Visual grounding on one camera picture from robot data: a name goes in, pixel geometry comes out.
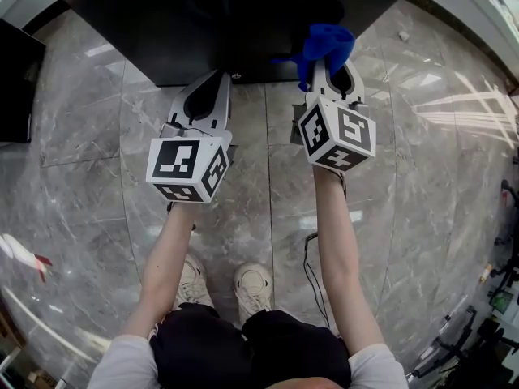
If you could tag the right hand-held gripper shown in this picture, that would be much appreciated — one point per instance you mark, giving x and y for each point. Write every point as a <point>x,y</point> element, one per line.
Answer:
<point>336,136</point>

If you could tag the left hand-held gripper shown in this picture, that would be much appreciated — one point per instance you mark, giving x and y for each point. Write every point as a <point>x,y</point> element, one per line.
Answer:
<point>174,160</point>

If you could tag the blue cleaning cloth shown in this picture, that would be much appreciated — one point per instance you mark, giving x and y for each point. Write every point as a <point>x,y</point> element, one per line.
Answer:
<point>328,45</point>

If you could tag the small black mini fridge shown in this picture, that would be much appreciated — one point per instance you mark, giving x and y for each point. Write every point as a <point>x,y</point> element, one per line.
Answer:
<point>182,26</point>

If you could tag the person's left forearm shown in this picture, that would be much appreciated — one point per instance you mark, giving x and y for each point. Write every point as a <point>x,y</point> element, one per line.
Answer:
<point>162,257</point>

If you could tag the person's right forearm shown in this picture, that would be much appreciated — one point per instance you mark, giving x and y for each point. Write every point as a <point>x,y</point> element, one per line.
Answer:
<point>340,241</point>

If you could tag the tall black fridge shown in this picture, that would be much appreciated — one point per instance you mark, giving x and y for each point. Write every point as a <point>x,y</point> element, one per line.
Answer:
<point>18,87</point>

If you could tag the small paper scrap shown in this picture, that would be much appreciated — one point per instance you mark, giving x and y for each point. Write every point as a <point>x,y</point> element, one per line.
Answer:
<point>403,35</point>

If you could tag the grey window ledge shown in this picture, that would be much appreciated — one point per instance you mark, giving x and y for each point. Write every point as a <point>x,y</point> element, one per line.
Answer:
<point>466,10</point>

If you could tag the person's left cream shoe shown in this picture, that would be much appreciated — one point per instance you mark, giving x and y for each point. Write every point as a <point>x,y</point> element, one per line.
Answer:
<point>194,282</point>

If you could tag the person's cream shoe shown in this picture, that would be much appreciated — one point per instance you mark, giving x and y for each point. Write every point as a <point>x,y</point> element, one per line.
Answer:
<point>194,282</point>
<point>252,290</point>

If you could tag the person's right cream shoe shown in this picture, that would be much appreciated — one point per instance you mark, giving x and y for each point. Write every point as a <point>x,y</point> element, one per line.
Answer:
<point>252,290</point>

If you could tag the black trousers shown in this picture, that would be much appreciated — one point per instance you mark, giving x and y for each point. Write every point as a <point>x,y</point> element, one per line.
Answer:
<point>202,347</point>

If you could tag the small yellow box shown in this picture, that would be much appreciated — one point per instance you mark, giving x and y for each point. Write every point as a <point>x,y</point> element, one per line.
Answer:
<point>485,273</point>

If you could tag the white flower print t-shirt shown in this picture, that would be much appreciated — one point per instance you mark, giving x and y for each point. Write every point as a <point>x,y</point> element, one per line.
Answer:
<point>121,363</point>

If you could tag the small green box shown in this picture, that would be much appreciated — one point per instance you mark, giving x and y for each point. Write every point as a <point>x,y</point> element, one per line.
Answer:
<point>502,301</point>

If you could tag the cardboard box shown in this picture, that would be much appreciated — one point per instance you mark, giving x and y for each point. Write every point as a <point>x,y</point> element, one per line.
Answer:
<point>40,379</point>

